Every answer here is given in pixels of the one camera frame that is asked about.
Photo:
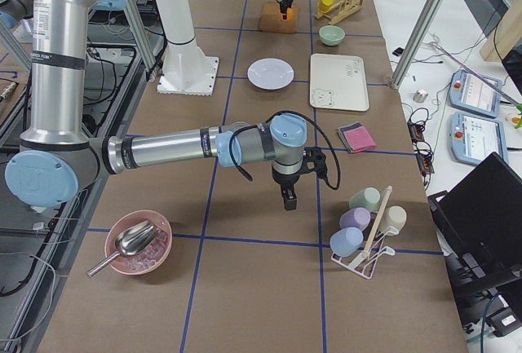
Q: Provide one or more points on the grey cloth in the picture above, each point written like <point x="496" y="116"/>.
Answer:
<point x="342" y="129"/>

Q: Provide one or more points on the green pastel cup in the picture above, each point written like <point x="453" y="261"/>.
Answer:
<point x="368" y="198"/>

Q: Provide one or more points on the pink cloth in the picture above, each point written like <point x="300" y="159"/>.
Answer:
<point x="359" y="139"/>

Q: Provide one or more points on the white cup rack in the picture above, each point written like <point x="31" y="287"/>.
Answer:
<point x="363" y="261"/>

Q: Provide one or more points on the black phone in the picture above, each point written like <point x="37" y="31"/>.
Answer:
<point x="398" y="51"/>

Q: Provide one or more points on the cream bear tray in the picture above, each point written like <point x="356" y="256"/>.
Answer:
<point x="338" y="82"/>

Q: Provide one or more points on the black laptop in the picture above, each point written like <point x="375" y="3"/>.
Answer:
<point x="480" y="219"/>

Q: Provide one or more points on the metal scoop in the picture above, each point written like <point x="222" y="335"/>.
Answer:
<point x="131" y="242"/>

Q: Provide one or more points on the near teach pendant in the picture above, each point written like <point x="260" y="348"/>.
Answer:
<point x="473" y="138"/>

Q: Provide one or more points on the beige pastel cup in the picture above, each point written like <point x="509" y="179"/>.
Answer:
<point x="394" y="216"/>

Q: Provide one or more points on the small metal cylinder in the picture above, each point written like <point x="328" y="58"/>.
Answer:
<point x="420" y="96"/>

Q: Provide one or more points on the aluminium frame post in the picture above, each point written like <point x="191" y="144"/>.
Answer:
<point x="420" y="29"/>

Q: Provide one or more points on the green ceramic bowl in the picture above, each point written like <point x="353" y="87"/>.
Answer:
<point x="331" y="35"/>

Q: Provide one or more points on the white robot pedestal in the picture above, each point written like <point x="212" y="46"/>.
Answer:
<point x="186" y="70"/>

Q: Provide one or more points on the orange fruit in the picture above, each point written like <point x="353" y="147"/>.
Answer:
<point x="288" y="16"/>

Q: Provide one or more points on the blue pastel cup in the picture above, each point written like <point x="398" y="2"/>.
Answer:
<point x="346" y="241"/>

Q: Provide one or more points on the wooden cutting board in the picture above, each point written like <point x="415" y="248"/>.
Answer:
<point x="270" y="19"/>

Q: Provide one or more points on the teach pendant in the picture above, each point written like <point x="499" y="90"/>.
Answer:
<point x="468" y="92"/>
<point x="473" y="138"/>

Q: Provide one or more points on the far teach pendant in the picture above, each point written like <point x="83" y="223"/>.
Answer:
<point x="468" y="92"/>

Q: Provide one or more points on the yellow cup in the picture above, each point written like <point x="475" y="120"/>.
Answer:
<point x="325" y="6"/>

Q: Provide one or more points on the pink bowl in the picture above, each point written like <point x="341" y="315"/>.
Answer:
<point x="149" y="248"/>

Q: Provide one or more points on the wooden peg rack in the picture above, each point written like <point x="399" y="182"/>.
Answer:
<point x="341" y="10"/>

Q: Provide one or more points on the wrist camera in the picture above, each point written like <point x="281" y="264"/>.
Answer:
<point x="314" y="160"/>

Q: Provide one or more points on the purple pastel cup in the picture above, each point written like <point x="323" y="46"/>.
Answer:
<point x="358" y="217"/>

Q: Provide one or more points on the white round plate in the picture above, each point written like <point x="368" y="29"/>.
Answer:
<point x="270" y="74"/>

